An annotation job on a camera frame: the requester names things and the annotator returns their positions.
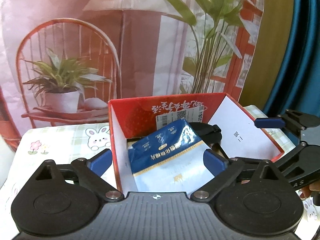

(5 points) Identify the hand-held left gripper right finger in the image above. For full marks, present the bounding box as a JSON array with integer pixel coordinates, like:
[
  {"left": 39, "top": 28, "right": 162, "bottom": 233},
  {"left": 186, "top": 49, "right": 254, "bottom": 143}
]
[{"left": 191, "top": 149, "right": 289, "bottom": 202}]

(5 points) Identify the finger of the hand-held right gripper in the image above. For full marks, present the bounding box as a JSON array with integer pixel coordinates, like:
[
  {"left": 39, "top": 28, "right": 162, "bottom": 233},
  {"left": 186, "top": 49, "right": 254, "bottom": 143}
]
[
  {"left": 254, "top": 109, "right": 320, "bottom": 138},
  {"left": 190, "top": 122, "right": 320, "bottom": 180}
]

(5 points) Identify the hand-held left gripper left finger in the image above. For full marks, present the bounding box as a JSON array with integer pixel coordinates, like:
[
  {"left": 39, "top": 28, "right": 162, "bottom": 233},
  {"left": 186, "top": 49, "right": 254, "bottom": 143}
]
[{"left": 31, "top": 149, "right": 125, "bottom": 203}]

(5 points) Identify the blue and white packet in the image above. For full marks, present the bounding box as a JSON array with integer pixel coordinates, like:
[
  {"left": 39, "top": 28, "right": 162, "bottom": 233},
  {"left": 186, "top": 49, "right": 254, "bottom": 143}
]
[{"left": 127, "top": 119, "right": 216, "bottom": 195}]

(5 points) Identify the red strawberry print box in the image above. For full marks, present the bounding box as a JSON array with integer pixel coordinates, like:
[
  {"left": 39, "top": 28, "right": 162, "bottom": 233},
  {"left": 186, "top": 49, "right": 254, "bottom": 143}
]
[{"left": 108, "top": 92, "right": 285, "bottom": 193}]

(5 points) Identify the person's right hand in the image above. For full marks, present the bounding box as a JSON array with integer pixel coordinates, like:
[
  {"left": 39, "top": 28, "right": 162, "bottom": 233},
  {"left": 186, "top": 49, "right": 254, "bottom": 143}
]
[{"left": 299, "top": 182, "right": 320, "bottom": 200}]

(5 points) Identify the yellow wooden panel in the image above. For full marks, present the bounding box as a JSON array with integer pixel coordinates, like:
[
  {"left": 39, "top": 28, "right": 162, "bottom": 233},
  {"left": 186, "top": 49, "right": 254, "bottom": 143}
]
[{"left": 236, "top": 0, "right": 297, "bottom": 113}]

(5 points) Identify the teal curtain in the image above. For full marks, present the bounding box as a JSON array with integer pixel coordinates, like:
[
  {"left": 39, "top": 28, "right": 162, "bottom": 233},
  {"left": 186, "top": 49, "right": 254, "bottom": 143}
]
[{"left": 262, "top": 0, "right": 320, "bottom": 120}]

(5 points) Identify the printed wall tapestry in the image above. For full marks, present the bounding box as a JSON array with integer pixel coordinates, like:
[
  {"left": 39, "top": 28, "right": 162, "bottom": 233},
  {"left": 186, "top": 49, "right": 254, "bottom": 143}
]
[{"left": 0, "top": 0, "right": 265, "bottom": 150}]

